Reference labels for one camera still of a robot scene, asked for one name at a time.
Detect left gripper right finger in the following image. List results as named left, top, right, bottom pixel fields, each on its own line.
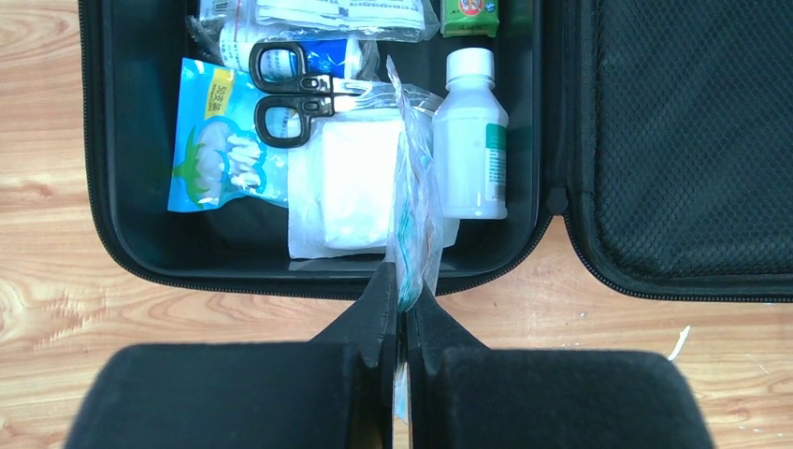
left=405, top=290, right=714, bottom=448

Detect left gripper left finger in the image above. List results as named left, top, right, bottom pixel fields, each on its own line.
left=66, top=262, right=397, bottom=448

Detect white gauze pack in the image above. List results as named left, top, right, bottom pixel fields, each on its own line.
left=286, top=114, right=461, bottom=261

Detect teal bandage plastic bag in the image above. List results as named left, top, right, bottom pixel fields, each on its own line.
left=383, top=55, right=446, bottom=313

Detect white pill bottle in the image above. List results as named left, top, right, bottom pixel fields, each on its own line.
left=433, top=47, right=509, bottom=220

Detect blue plaster pack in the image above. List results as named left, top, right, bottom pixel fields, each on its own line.
left=167, top=58, right=288, bottom=213

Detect black handled scissors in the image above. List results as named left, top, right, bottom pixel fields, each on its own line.
left=249, top=41, right=375, bottom=149

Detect red black medicine case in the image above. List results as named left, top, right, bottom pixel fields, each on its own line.
left=79, top=1, right=792, bottom=302

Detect white blue small bottle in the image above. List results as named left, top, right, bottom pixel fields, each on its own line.
left=219, top=28, right=380, bottom=80

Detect alcohol wipes plastic bag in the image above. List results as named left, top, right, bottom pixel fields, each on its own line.
left=186, top=0, right=440, bottom=43

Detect green small packet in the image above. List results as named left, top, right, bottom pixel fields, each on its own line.
left=440, top=0, right=499, bottom=37

